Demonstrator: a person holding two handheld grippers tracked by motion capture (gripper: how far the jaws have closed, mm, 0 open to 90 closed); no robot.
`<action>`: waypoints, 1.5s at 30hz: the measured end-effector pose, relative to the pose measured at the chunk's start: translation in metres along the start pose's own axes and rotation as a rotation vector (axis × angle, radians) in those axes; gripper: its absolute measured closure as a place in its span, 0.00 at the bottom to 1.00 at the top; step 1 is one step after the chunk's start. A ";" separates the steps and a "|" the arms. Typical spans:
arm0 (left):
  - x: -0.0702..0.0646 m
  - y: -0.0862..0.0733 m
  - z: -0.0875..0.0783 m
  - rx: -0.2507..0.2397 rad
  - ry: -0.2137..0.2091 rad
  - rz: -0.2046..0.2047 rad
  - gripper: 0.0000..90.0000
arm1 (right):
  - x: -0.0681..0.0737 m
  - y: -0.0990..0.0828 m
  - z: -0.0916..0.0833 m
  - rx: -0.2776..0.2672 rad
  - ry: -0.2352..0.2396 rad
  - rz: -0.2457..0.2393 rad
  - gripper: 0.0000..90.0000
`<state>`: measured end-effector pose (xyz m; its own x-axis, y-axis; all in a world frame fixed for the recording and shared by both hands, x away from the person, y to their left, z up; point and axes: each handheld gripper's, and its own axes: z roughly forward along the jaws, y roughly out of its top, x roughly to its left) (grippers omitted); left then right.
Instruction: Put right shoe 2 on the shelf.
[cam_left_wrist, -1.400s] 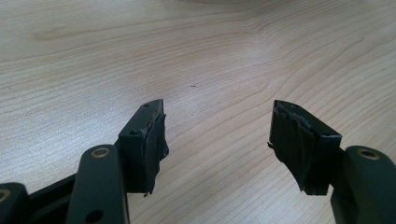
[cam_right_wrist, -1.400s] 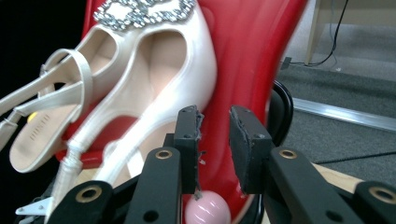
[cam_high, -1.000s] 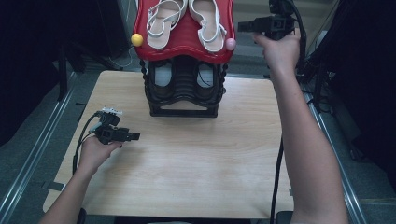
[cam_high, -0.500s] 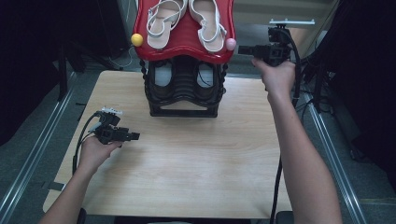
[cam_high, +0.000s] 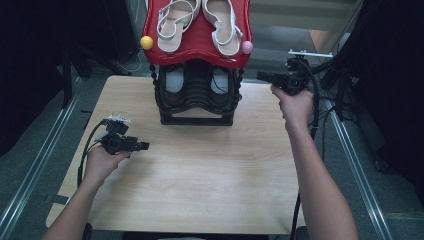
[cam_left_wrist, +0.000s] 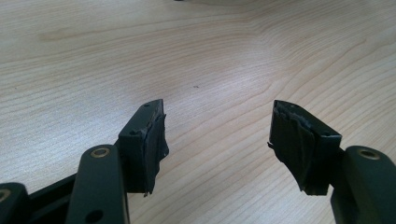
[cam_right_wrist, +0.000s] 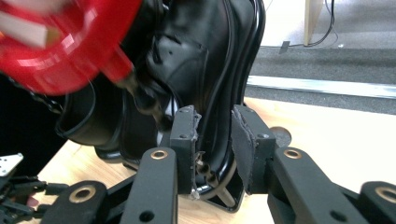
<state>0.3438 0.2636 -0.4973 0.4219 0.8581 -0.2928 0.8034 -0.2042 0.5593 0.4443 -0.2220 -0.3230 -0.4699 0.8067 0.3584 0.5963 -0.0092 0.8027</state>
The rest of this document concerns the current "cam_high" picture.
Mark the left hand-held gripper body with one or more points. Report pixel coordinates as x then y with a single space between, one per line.
115 143

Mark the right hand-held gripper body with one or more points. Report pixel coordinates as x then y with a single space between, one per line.
295 81

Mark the black leather shoe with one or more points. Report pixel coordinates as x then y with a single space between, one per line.
220 83
174 83

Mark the white heeled sandal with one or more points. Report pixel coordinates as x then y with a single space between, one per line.
223 33
173 36

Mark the red and black shoe rack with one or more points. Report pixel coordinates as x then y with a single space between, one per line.
196 50

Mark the person's left hand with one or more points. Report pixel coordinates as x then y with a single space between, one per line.
100 166

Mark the person's right hand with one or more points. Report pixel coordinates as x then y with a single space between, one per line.
296 110

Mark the black tripod stand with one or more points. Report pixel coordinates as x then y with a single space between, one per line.
341 96

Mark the black metal stand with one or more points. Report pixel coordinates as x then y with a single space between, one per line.
66 83

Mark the grey tape piece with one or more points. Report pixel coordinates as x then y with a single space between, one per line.
60 199

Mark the dark curtain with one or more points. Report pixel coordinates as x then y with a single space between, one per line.
393 83
26 66

